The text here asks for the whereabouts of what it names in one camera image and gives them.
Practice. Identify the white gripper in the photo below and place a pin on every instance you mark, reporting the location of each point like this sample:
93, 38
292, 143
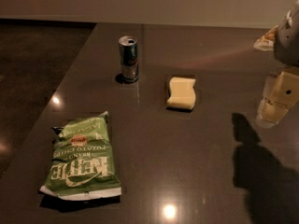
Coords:
288, 42

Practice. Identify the green jalapeno chip bag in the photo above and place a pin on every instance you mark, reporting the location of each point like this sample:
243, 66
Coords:
82, 166

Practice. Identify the silver drink can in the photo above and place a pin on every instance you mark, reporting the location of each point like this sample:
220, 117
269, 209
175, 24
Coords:
129, 58

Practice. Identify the yellow sponge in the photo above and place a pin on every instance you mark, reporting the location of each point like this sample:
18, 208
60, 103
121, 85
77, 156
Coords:
182, 94

